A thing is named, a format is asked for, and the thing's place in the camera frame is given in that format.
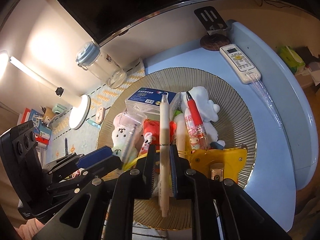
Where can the clear plastic ruler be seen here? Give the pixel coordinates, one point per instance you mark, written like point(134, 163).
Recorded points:
point(265, 97)

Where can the clear thin pen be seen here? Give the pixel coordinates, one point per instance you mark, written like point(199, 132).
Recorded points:
point(130, 142)

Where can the white desk lamp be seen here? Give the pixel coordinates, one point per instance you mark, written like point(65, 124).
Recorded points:
point(77, 115)

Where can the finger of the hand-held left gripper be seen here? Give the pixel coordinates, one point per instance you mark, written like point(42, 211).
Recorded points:
point(96, 155)
point(107, 166)

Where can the white pen beige grip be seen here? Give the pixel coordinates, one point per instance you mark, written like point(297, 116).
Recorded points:
point(164, 120)

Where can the blue cover book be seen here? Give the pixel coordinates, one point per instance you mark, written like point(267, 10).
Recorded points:
point(40, 126)

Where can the stack of books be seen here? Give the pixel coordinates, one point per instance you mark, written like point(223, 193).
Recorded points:
point(27, 113)

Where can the ribbed glass plate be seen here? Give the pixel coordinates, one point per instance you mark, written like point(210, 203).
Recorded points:
point(225, 130)

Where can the white remote control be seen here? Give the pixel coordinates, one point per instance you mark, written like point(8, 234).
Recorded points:
point(240, 62)

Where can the teal pen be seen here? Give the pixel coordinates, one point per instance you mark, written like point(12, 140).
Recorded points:
point(93, 123)

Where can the kraft paper pen cup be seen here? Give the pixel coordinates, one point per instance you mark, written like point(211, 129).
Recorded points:
point(49, 116)

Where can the red pouch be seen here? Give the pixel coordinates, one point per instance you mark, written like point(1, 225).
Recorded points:
point(155, 127)

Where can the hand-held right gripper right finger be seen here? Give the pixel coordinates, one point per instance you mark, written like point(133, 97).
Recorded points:
point(174, 177)

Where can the clear water bottle blue lid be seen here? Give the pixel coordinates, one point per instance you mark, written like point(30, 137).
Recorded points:
point(102, 65)

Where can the white plush toy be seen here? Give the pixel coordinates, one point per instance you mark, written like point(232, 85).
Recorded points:
point(202, 97)

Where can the red pen pink print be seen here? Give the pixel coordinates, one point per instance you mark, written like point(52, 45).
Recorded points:
point(193, 110)

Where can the dark blue pen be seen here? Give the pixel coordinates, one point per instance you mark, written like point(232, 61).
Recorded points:
point(66, 145)

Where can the clear box blue label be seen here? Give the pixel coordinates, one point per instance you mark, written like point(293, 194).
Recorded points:
point(147, 97)

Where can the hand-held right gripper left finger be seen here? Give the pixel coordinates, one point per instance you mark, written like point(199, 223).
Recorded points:
point(150, 177)

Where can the dark furniture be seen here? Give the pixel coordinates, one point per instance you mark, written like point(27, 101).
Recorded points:
point(137, 2)

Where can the peach small stationery item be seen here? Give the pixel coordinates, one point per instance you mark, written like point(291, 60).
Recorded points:
point(100, 115)

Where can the mint green mini printer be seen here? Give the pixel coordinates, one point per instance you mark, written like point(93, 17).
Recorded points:
point(58, 110)

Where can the green tissue pack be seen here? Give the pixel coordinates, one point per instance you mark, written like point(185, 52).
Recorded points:
point(290, 57)

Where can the metal phone stand wooden base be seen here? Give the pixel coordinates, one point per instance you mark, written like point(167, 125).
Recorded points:
point(215, 42)

